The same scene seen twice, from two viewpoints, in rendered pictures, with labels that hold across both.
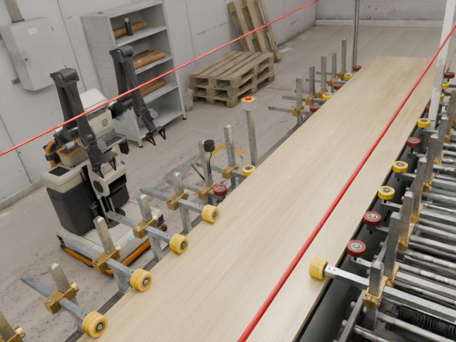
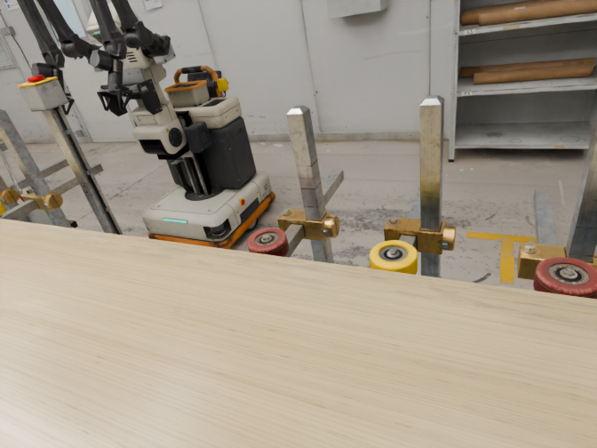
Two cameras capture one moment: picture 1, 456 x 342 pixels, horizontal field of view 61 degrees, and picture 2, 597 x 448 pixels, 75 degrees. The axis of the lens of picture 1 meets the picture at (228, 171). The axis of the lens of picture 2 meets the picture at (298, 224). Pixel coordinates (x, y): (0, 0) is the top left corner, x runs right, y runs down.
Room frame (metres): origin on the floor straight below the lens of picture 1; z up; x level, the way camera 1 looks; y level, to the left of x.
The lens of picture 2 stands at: (2.80, -1.40, 1.32)
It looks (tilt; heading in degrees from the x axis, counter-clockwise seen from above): 31 degrees down; 82
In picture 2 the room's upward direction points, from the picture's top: 11 degrees counter-clockwise
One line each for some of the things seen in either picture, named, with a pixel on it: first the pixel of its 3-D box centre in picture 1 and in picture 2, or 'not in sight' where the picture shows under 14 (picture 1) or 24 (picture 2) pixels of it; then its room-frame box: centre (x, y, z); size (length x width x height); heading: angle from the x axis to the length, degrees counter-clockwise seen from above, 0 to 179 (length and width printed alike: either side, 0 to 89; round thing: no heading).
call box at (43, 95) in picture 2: (249, 104); (44, 95); (2.36, -0.19, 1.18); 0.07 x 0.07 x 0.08; 52
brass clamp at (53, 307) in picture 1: (62, 296); not in sight; (1.16, 0.75, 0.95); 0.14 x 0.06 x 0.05; 142
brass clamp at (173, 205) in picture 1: (178, 199); not in sight; (1.75, 0.29, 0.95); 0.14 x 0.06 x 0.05; 142
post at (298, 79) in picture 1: (299, 105); (315, 212); (2.95, -0.65, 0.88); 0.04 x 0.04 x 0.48; 52
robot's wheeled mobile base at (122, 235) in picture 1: (112, 229); (210, 205); (2.58, 1.02, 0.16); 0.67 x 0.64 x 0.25; 51
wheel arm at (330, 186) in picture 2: (292, 110); (309, 214); (2.94, -0.59, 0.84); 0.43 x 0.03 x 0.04; 52
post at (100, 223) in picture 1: (112, 258); not in sight; (1.37, 0.58, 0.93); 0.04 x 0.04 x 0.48; 52
